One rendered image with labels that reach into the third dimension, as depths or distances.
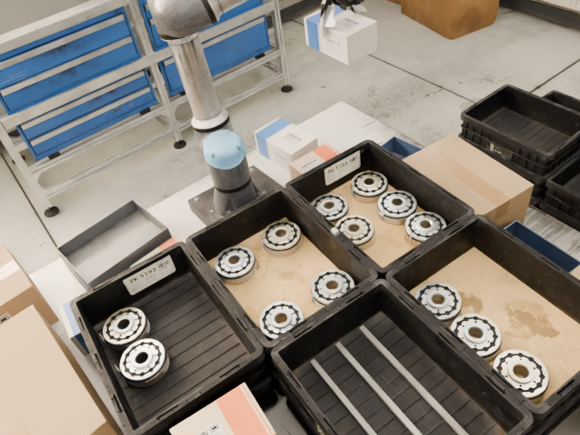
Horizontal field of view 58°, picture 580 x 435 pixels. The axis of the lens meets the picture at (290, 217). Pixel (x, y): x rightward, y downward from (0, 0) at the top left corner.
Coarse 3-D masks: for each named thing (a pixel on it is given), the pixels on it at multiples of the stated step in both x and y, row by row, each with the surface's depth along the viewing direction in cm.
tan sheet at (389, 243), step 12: (336, 192) 149; (348, 192) 148; (348, 204) 145; (360, 204) 144; (372, 204) 143; (372, 216) 140; (384, 228) 137; (396, 228) 136; (384, 240) 134; (396, 240) 133; (372, 252) 131; (384, 252) 131; (396, 252) 130; (384, 264) 128
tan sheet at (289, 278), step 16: (256, 240) 139; (304, 240) 137; (256, 256) 135; (272, 256) 135; (288, 256) 134; (304, 256) 133; (320, 256) 132; (256, 272) 132; (272, 272) 131; (288, 272) 130; (304, 272) 130; (320, 272) 129; (240, 288) 129; (256, 288) 128; (272, 288) 127; (288, 288) 127; (304, 288) 126; (240, 304) 125; (256, 304) 125; (304, 304) 123; (256, 320) 121
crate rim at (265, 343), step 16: (272, 192) 137; (288, 192) 136; (240, 208) 134; (304, 208) 131; (320, 224) 128; (336, 240) 122; (352, 256) 118; (208, 272) 120; (368, 272) 115; (224, 288) 118; (352, 288) 112; (336, 304) 110; (304, 320) 108; (256, 336) 107; (288, 336) 106
